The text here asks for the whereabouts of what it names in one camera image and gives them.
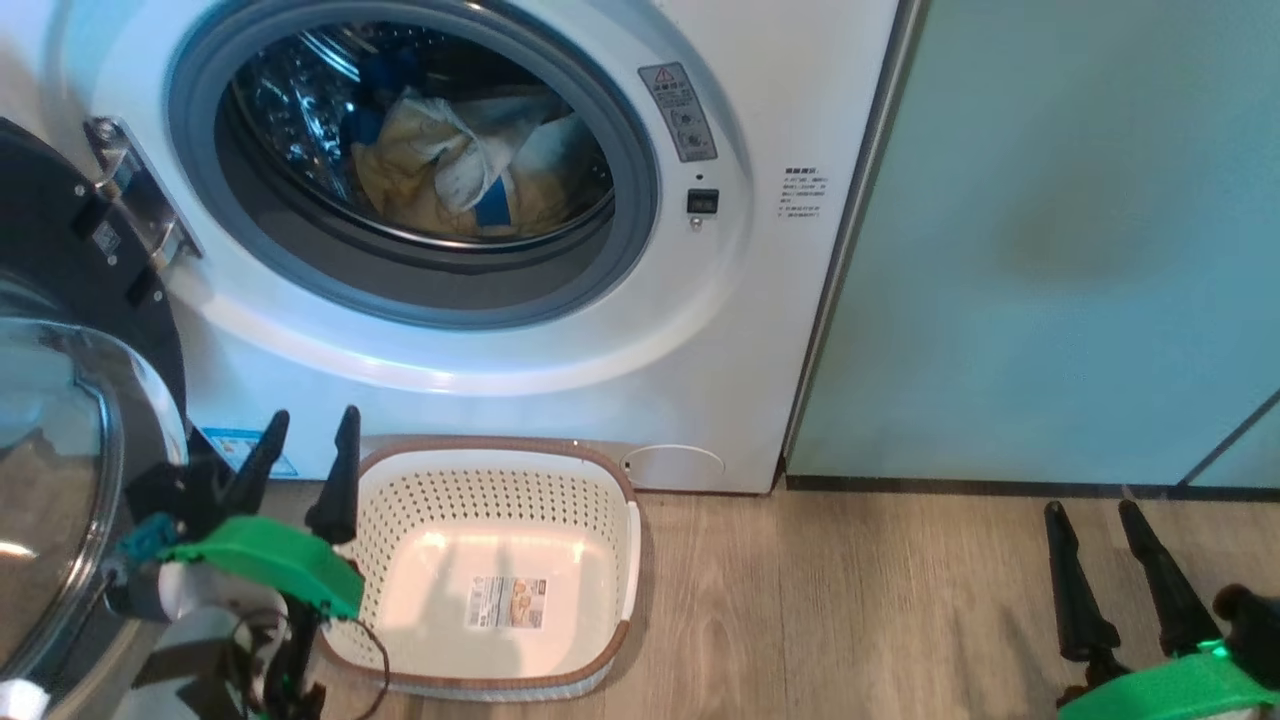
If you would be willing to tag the small printed text sticker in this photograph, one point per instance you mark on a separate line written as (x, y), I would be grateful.
(807, 192)

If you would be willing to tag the blue energy label sticker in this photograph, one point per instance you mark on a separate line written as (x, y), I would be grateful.
(235, 450)

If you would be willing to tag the black round washer door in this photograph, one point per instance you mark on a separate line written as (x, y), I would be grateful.
(60, 480)

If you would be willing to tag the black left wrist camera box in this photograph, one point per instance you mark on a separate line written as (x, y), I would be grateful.
(185, 495)

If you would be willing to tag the black door lock socket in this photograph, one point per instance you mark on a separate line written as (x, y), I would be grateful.
(702, 201)

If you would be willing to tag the paper basket product label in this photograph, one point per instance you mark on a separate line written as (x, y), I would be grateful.
(507, 602)

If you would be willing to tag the white front-load washing machine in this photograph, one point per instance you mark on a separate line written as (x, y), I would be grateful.
(700, 350)

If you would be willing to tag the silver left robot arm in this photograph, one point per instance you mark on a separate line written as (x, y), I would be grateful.
(200, 620)

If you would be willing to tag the steel washing machine drum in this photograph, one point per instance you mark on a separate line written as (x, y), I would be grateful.
(290, 110)

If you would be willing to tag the plain mint green cabinet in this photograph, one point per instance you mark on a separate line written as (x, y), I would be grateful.
(1050, 250)

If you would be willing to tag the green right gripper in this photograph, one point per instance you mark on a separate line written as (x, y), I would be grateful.
(1190, 690)

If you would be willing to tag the steel door hinge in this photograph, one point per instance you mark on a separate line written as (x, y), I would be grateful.
(140, 195)

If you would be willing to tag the yellow bear print garment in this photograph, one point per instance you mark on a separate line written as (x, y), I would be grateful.
(400, 180)
(540, 150)

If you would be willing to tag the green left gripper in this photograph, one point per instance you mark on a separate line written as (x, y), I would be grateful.
(270, 555)

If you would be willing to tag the grey warning label sticker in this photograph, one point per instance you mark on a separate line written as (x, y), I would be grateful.
(678, 112)

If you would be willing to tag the round white filter cover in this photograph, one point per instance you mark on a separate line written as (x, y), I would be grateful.
(675, 467)

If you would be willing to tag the cream perforated laundry basket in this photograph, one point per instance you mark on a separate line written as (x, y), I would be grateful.
(500, 520)

